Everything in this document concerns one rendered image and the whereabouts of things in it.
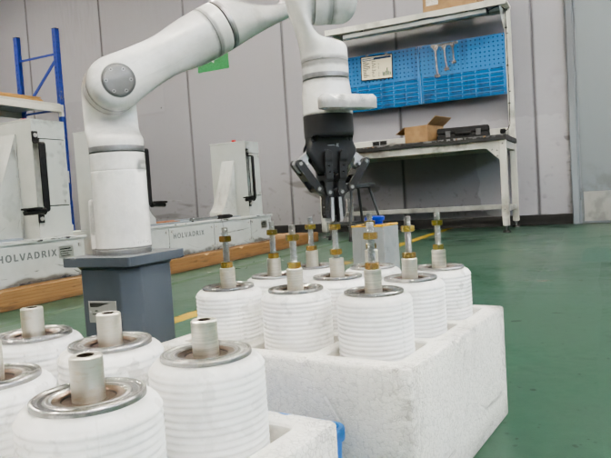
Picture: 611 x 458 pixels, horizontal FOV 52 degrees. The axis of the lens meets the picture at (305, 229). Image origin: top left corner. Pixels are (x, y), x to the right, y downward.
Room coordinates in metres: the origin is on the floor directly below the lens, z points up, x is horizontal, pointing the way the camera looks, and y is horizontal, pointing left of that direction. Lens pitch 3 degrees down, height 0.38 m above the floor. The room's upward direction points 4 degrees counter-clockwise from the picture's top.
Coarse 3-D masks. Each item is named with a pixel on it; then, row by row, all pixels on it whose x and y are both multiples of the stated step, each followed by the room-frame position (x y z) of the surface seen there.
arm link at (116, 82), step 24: (192, 24) 1.09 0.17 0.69; (216, 24) 1.10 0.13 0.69; (144, 48) 1.04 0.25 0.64; (168, 48) 1.06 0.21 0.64; (192, 48) 1.08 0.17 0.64; (216, 48) 1.11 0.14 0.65; (96, 72) 1.01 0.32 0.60; (120, 72) 1.02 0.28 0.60; (144, 72) 1.04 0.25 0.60; (168, 72) 1.06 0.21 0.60; (96, 96) 1.01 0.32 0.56; (120, 96) 1.02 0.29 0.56
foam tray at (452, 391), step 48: (336, 336) 0.87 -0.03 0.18; (480, 336) 0.89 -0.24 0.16; (288, 384) 0.76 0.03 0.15; (336, 384) 0.72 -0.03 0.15; (384, 384) 0.69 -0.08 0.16; (432, 384) 0.72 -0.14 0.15; (480, 384) 0.88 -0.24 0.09; (384, 432) 0.69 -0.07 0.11; (432, 432) 0.72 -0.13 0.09; (480, 432) 0.87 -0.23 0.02
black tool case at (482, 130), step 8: (448, 128) 5.13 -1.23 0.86; (456, 128) 5.11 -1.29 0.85; (464, 128) 5.09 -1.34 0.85; (472, 128) 5.07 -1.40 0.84; (480, 128) 5.04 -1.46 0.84; (488, 128) 5.04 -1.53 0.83; (440, 136) 5.14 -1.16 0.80; (448, 136) 5.12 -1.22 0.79; (456, 136) 5.10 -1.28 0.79; (464, 136) 5.09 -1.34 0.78; (472, 136) 5.07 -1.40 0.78
